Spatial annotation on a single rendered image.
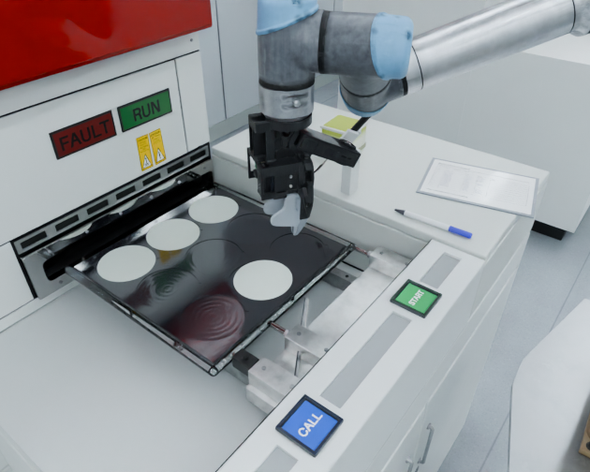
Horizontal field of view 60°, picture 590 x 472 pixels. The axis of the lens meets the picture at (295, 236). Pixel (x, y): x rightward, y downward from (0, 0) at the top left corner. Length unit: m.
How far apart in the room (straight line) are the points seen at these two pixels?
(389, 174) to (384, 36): 0.45
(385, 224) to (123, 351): 0.50
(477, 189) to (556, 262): 1.59
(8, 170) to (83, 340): 0.30
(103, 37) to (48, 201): 0.29
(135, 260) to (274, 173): 0.35
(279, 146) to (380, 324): 0.29
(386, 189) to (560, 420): 0.48
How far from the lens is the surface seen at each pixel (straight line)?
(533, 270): 2.50
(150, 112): 1.02
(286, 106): 0.69
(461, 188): 1.03
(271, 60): 0.67
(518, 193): 1.05
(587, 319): 1.05
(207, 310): 0.83
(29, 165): 0.92
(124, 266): 0.95
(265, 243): 0.95
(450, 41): 0.79
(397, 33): 0.65
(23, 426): 0.88
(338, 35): 0.65
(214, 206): 1.06
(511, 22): 0.82
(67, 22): 0.85
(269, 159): 0.73
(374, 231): 0.95
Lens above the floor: 1.48
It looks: 37 degrees down
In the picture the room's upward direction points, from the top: straight up
